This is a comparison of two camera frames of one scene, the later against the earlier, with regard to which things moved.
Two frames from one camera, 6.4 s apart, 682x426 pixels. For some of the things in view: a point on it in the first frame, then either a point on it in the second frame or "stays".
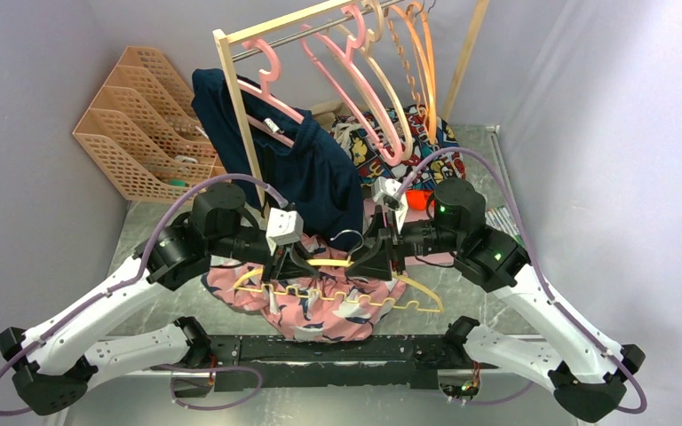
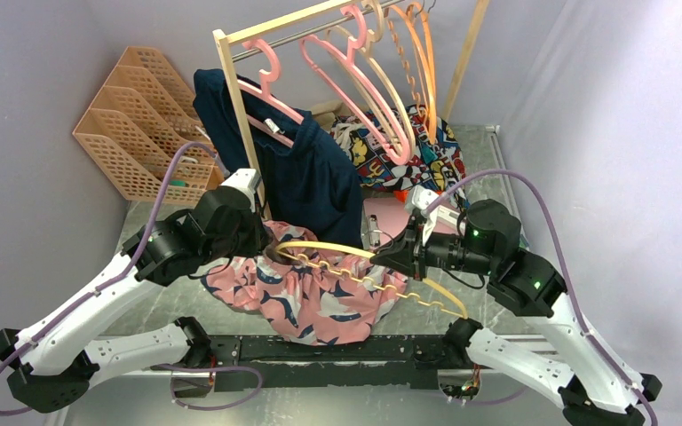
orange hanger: x=417 y=19 stays
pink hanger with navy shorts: x=264 y=95 stays
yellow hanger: x=249 y=284 → x=460 y=311
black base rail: x=253 y=362 stays
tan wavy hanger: x=416 y=94 stays
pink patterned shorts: x=317 y=295 stays
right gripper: x=375 y=263 → x=408 y=254
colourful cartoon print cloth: x=415 y=145 stays
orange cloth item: x=417 y=199 → x=401 y=194
